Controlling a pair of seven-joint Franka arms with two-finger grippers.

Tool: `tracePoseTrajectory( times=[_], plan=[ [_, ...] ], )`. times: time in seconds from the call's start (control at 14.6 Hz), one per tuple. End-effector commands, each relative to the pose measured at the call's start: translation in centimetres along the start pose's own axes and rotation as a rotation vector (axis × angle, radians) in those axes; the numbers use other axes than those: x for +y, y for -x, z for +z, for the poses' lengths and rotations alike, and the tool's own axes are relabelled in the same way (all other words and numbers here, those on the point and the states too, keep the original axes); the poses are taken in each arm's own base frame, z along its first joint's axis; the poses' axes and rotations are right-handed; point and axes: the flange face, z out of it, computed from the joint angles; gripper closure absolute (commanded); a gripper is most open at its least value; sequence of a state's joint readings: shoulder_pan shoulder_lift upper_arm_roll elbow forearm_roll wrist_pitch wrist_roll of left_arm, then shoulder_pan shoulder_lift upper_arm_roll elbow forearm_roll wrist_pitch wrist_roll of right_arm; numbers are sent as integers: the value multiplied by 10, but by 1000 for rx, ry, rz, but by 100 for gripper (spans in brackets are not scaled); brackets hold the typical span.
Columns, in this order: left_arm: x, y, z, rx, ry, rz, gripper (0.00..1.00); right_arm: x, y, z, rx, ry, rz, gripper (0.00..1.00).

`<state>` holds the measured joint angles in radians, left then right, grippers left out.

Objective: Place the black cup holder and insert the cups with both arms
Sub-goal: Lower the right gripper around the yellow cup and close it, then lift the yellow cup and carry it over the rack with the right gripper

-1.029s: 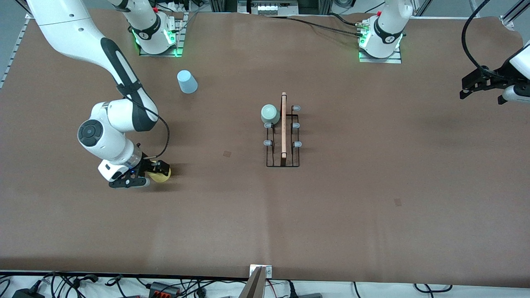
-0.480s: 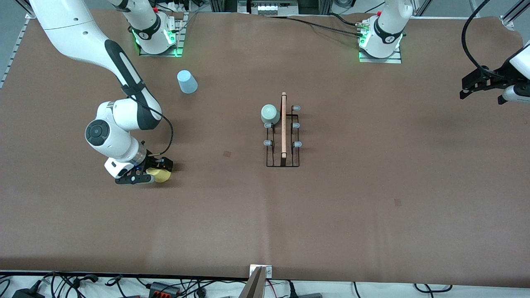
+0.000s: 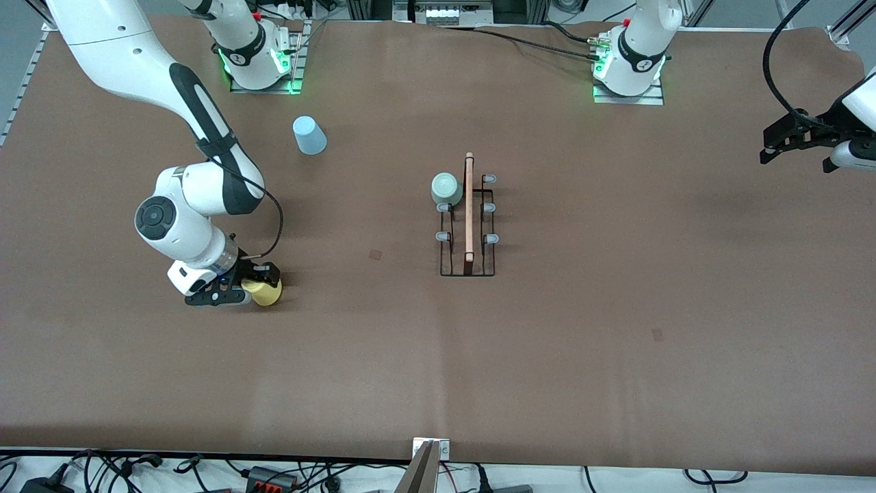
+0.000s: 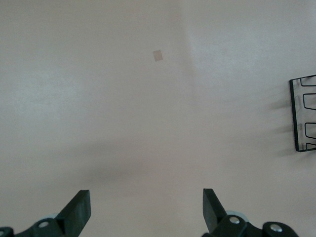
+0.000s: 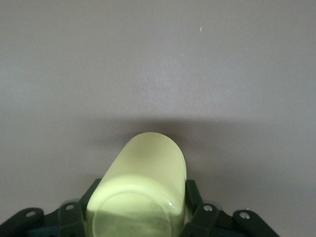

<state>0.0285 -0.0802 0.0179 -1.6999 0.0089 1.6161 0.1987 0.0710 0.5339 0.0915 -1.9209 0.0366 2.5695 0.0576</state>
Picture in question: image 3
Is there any black orange connector block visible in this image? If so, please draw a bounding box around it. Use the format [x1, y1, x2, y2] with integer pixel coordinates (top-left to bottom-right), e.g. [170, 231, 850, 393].
[246, 466, 298, 491]

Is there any silver metal bracket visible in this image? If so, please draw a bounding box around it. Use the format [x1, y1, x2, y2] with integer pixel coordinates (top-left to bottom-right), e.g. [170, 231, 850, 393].
[412, 438, 451, 461]

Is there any aluminium frame profile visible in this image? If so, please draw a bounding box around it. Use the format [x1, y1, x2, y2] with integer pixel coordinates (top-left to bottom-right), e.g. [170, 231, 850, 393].
[825, 0, 876, 47]
[24, 0, 61, 33]

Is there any black wire cup holder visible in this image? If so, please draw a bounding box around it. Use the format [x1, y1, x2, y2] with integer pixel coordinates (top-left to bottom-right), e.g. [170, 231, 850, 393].
[435, 152, 500, 278]

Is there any grey control unit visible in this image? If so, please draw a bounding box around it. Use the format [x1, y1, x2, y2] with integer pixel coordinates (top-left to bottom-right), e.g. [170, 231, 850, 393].
[392, 0, 495, 27]

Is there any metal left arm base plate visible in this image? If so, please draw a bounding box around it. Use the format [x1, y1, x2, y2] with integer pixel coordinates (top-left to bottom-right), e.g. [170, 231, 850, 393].
[593, 31, 665, 105]

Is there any black looped cable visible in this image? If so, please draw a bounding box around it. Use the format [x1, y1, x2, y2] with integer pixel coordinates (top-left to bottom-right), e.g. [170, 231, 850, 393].
[684, 469, 748, 485]

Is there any yellow plastic cup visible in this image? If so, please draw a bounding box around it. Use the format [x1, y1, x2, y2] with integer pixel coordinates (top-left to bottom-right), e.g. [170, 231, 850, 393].
[243, 277, 283, 307]

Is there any short black table cable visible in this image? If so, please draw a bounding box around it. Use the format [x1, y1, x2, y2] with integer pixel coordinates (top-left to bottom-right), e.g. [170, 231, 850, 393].
[541, 21, 597, 45]

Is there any perforated metal side rail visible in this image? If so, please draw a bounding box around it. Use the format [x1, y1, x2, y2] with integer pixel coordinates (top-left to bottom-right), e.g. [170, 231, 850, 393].
[0, 31, 49, 148]

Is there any white power strip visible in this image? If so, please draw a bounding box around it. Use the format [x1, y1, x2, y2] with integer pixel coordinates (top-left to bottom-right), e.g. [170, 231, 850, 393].
[263, 0, 322, 21]

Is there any black aluminium frame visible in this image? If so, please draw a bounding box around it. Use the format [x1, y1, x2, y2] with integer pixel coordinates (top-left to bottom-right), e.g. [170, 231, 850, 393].
[346, 0, 548, 25]

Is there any pale green plastic cup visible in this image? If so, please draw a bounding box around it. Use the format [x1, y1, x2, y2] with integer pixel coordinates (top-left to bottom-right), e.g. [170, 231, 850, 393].
[430, 171, 467, 207]

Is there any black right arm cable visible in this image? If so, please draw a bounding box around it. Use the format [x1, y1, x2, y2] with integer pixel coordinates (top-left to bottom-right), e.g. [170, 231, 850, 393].
[195, 137, 285, 264]

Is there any grey tapered post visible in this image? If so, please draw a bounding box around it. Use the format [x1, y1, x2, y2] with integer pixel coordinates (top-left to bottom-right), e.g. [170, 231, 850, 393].
[394, 440, 440, 493]

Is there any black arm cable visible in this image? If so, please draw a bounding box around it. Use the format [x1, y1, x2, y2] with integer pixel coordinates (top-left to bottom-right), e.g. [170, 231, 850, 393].
[195, 137, 285, 264]
[763, 0, 822, 127]

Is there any long black table cable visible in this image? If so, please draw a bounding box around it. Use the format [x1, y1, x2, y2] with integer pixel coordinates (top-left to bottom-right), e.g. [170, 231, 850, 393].
[438, 25, 603, 62]

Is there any light blue plastic cup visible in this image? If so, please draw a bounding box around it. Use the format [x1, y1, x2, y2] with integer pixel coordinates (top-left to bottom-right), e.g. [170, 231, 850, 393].
[292, 116, 328, 156]

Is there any brown table cover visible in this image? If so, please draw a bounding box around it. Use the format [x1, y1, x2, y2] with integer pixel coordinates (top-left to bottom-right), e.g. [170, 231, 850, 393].
[0, 15, 876, 477]

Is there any black plug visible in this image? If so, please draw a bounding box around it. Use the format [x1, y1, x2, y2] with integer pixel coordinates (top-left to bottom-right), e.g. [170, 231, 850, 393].
[472, 464, 534, 493]

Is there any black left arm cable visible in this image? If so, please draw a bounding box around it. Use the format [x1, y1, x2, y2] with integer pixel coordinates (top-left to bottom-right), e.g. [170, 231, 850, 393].
[763, 0, 822, 127]

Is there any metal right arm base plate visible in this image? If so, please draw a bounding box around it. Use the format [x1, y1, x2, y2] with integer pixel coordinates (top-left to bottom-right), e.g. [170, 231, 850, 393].
[229, 19, 306, 95]

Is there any black power adapter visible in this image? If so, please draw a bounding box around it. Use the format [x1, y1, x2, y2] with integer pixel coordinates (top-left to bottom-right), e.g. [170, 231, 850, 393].
[19, 475, 75, 493]

